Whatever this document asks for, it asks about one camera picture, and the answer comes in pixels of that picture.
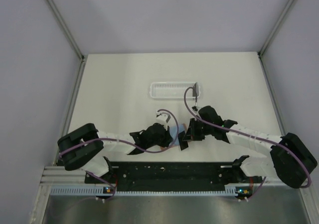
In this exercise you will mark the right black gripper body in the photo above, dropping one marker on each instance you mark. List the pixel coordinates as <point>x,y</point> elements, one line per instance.
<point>199,130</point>

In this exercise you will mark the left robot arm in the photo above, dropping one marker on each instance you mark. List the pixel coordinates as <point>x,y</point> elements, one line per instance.
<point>85,148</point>

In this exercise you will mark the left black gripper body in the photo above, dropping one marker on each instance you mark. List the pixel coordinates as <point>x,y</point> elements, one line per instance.
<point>161,142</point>

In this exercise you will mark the aluminium frame post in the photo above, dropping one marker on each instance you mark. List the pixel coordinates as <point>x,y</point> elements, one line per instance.
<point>276,28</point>
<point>64,28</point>

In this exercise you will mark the white plastic basket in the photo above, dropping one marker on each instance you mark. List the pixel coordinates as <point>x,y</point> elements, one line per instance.
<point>171,90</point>

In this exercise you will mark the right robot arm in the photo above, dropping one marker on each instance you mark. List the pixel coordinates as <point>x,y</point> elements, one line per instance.
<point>284,157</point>

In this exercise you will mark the black credit card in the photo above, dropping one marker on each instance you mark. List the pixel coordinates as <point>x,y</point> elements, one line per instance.
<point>182,143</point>

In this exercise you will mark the right aluminium frame post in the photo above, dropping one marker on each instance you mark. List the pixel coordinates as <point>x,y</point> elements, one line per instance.
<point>276,28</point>

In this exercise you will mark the brown leather card holder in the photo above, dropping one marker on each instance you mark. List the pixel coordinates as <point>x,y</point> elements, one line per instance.
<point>173,131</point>

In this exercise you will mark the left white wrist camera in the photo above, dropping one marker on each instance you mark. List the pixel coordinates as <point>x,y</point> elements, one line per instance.
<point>163,118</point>

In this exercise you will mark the left aluminium frame post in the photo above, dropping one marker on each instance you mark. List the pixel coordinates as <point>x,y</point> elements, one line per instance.
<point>64,28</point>

